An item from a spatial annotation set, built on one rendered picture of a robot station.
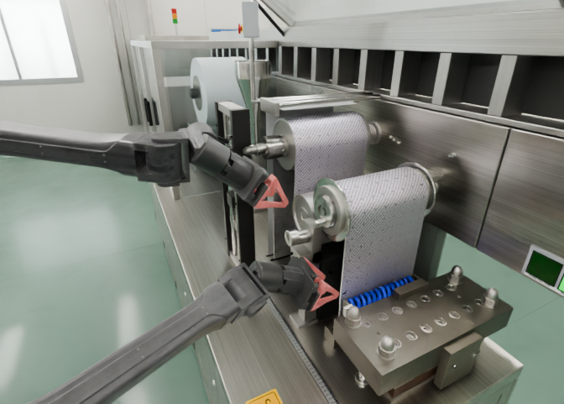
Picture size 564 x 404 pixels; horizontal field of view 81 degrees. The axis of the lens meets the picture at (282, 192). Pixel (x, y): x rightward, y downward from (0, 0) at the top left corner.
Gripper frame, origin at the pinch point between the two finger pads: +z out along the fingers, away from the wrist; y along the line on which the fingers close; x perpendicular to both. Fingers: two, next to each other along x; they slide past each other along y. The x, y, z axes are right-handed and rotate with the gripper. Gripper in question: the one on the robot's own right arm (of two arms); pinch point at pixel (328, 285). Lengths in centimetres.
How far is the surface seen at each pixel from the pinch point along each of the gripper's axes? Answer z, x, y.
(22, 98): -141, -128, -547
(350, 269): 5.0, 4.5, -1.4
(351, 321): 4.4, -3.5, 6.7
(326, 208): -5.7, 15.4, -6.3
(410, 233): 18.8, 16.9, -2.5
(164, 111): -28, 6, -103
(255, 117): 1, 21, -78
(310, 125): -4.5, 29.3, -29.4
